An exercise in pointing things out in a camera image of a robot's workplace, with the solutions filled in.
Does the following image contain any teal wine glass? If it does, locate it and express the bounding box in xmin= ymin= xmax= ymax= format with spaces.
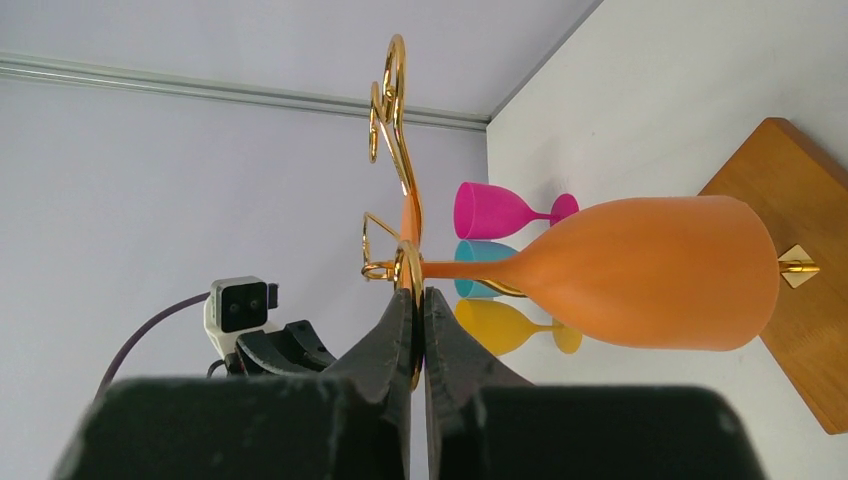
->
xmin=454 ymin=240 xmax=517 ymax=299

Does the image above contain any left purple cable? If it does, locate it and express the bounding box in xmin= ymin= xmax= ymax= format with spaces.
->
xmin=92 ymin=291 xmax=213 ymax=402

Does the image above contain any pink wine glass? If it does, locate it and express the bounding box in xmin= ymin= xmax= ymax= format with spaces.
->
xmin=453 ymin=182 xmax=580 ymax=240

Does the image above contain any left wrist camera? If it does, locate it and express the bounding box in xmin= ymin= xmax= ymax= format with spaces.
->
xmin=203 ymin=276 xmax=279 ymax=359

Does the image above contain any yellow wine glass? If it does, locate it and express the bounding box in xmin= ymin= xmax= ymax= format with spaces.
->
xmin=454 ymin=299 xmax=583 ymax=356

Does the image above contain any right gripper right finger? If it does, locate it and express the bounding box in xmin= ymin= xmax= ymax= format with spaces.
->
xmin=422 ymin=287 xmax=532 ymax=479

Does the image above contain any orange wine glass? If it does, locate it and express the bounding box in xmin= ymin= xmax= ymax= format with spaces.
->
xmin=421 ymin=196 xmax=781 ymax=351

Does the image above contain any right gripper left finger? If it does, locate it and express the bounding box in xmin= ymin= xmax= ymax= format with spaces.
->
xmin=322 ymin=289 xmax=416 ymax=479

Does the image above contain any gold rack with wooden base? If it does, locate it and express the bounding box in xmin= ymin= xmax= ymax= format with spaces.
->
xmin=362 ymin=35 xmax=847 ymax=434

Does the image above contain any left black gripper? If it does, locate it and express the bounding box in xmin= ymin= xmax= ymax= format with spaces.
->
xmin=225 ymin=320 xmax=336 ymax=376

